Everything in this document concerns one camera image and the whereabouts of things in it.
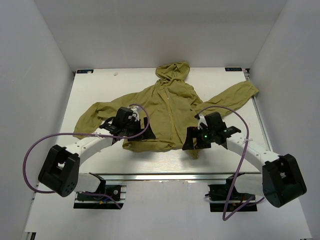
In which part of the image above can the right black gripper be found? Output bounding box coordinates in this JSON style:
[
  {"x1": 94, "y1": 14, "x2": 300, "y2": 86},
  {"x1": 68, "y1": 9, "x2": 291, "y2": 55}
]
[{"x1": 182, "y1": 126, "x2": 216, "y2": 151}]

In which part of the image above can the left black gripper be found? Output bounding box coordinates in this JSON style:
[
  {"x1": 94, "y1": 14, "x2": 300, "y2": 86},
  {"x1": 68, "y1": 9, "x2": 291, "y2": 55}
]
[{"x1": 122, "y1": 117, "x2": 155, "y2": 142}]

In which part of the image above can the olive green hooded jacket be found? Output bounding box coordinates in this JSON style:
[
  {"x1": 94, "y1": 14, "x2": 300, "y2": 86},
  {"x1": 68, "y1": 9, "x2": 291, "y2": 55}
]
[{"x1": 74, "y1": 61, "x2": 259, "y2": 153}]

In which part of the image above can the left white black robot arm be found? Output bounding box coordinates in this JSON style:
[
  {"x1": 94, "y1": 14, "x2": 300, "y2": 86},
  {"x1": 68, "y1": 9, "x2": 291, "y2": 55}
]
[{"x1": 38, "y1": 104, "x2": 156, "y2": 200}]

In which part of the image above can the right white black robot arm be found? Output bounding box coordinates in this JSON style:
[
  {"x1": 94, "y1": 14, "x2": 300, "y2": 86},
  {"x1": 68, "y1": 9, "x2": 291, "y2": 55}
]
[{"x1": 182, "y1": 112, "x2": 307, "y2": 208}]

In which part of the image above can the right blue table label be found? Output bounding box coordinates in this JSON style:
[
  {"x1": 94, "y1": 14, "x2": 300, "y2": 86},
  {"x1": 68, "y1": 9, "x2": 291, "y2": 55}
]
[{"x1": 224, "y1": 67, "x2": 243, "y2": 72}]

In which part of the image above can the blue table label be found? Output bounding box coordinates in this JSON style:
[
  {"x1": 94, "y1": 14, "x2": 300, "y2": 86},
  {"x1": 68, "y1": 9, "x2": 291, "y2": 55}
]
[
  {"x1": 224, "y1": 67, "x2": 243, "y2": 72},
  {"x1": 76, "y1": 69, "x2": 94, "y2": 74}
]

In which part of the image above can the left blue table label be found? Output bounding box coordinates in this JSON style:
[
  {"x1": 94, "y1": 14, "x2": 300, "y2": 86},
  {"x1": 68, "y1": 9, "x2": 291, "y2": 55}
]
[{"x1": 76, "y1": 69, "x2": 94, "y2": 74}]

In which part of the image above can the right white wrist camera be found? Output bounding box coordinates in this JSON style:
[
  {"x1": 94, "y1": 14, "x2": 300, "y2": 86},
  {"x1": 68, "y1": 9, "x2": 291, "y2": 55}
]
[{"x1": 194, "y1": 114, "x2": 208, "y2": 130}]

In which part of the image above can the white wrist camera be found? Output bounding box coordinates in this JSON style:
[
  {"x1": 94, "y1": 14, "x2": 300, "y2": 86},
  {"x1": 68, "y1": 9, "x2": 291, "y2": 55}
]
[
  {"x1": 194, "y1": 114, "x2": 208, "y2": 130},
  {"x1": 128, "y1": 105, "x2": 142, "y2": 122}
]

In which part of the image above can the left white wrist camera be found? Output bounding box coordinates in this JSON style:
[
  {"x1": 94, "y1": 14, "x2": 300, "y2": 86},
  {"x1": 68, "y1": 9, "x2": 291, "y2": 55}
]
[{"x1": 128, "y1": 105, "x2": 142, "y2": 122}]

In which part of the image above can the aluminium table front rail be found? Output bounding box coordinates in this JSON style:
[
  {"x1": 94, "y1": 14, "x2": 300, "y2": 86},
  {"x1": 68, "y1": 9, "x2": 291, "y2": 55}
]
[{"x1": 74, "y1": 172, "x2": 263, "y2": 182}]

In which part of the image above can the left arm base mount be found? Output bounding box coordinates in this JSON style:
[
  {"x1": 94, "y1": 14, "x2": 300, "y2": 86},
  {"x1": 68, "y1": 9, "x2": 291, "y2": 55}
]
[{"x1": 73, "y1": 184, "x2": 127, "y2": 210}]

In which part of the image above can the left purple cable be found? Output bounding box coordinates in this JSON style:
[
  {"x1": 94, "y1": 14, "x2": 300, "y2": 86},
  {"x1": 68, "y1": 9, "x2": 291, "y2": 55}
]
[{"x1": 22, "y1": 103, "x2": 150, "y2": 210}]

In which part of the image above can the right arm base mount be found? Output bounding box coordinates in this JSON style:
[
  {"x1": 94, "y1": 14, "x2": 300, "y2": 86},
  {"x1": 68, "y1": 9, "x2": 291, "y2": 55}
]
[{"x1": 204, "y1": 184, "x2": 258, "y2": 213}]

